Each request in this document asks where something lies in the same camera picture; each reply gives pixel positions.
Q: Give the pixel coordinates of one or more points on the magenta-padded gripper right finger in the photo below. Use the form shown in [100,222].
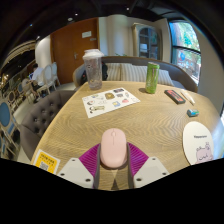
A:
[151,170]

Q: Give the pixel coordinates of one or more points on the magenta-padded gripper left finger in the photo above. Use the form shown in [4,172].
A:
[75,171]

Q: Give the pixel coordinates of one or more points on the pink computer mouse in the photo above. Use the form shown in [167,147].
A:
[113,148]

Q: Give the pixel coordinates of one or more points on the white round mouse pad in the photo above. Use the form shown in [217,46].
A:
[196,140]

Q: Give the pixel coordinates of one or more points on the grey tufted armchair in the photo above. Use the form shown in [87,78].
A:
[40,116]

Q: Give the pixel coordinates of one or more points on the small teal pack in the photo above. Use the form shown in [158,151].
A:
[192,112]

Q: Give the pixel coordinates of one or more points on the black box with red print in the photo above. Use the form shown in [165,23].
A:
[174,96]

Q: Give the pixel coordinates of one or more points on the white sticker sheet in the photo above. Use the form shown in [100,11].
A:
[108,101]

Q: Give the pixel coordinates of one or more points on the group of blue chairs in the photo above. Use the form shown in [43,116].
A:
[6,116]

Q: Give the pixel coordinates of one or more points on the green drink can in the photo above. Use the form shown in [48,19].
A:
[152,78]

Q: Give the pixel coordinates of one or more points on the small striped cushion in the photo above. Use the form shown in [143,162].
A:
[165,77]

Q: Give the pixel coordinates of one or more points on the group of white chairs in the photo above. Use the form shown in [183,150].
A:
[49,78]

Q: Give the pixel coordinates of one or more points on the grey curved sofa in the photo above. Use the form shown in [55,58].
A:
[180,75]

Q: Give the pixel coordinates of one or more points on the large striped cushion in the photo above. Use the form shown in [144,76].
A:
[131,72]

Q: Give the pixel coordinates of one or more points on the clear plastic tumbler bottle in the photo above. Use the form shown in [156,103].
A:
[93,71]

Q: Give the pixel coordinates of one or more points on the person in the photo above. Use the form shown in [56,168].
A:
[36,75]

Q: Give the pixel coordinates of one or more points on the black and red backpack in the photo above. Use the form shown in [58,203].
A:
[104,71]

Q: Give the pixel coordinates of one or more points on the brown wooden door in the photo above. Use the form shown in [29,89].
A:
[66,53]

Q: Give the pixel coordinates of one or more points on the large black-framed window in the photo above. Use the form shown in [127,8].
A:
[186,46]

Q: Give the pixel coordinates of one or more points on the glass-door cabinet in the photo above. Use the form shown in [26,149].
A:
[148,41]

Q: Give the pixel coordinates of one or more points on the white door sign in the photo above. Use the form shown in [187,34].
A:
[86,34]

